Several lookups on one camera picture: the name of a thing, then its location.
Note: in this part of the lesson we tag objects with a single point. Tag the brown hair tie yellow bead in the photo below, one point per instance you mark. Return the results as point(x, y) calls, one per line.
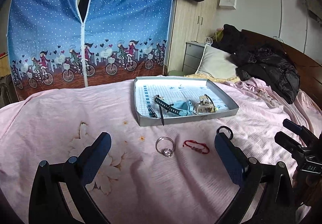
point(209, 105)

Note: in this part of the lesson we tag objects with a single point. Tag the white paper gift bag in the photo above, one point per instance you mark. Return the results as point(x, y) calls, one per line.
point(228, 4)

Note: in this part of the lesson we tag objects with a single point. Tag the person's right hand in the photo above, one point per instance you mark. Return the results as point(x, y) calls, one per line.
point(307, 189)

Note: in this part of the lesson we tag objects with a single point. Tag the pile of black jackets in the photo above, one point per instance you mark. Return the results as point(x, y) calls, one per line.
point(262, 60)

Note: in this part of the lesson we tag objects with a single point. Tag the brown luggage bag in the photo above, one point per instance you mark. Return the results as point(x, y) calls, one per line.
point(7, 91)

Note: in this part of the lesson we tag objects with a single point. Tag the wooden headboard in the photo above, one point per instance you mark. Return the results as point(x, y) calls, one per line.
point(308, 69)

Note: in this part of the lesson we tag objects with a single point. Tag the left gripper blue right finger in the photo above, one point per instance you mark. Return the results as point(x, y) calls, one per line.
point(232, 157)

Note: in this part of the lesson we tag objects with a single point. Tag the light blue kids watch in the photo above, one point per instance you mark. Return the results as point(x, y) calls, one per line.
point(183, 108)

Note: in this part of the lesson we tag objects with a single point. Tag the grey drawer nightstand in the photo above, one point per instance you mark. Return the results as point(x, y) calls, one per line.
point(192, 58)

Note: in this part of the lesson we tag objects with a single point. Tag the black hair stick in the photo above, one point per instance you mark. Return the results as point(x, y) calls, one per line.
point(161, 115)

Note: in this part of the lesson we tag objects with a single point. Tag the grey tray with grid paper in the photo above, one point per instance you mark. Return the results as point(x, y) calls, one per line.
point(177, 89)

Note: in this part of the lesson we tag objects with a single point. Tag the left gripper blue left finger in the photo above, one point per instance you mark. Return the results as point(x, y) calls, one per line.
point(93, 156)

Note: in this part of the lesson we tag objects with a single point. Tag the silver ring bangle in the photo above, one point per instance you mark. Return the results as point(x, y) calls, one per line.
point(165, 146)

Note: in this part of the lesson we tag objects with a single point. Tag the beige hair claw clip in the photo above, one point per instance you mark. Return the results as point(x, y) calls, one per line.
point(200, 107)

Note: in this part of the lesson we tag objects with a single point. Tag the yellow knitted blanket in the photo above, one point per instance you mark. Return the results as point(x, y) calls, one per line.
point(213, 79)

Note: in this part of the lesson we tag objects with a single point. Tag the white pillow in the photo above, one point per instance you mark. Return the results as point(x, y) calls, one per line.
point(216, 63)

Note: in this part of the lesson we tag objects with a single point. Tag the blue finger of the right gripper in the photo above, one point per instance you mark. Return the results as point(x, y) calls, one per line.
point(297, 151)
point(309, 138)

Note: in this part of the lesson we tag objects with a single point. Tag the blue fabric wardrobe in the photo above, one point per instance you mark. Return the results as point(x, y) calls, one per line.
point(56, 44)

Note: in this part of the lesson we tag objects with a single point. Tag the wooden wardrobe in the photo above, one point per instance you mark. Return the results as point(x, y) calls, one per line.
point(189, 21)

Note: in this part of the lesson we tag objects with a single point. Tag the pink bed sheet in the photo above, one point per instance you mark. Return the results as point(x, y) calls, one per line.
point(135, 184)

